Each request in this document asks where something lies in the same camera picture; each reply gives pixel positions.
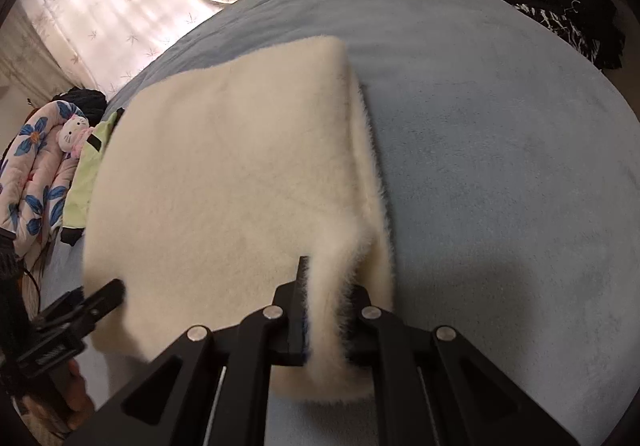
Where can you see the dark knit cloth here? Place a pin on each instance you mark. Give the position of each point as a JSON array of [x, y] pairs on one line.
[[87, 101]]

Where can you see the blue bed blanket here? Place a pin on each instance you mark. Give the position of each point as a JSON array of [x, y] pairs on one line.
[[500, 176]]

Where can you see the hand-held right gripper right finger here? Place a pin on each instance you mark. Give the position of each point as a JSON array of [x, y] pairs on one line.
[[372, 331]]

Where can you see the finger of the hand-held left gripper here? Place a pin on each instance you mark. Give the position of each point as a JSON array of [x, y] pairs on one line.
[[95, 301]]

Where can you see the black white patterned cloth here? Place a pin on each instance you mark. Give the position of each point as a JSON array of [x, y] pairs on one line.
[[550, 21]]

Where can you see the white cat plush toy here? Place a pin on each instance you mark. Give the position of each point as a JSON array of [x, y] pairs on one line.
[[70, 134]]

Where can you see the floral quilt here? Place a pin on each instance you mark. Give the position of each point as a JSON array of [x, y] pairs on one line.
[[35, 186]]

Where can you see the white fluffy sweater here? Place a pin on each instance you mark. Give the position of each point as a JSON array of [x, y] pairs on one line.
[[225, 176]]

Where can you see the green and black garment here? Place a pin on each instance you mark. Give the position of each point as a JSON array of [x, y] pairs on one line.
[[82, 186]]

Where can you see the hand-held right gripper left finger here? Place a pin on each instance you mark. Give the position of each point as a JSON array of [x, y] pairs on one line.
[[290, 326]]

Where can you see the person's left hand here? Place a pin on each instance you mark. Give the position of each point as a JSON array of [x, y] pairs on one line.
[[80, 396]]

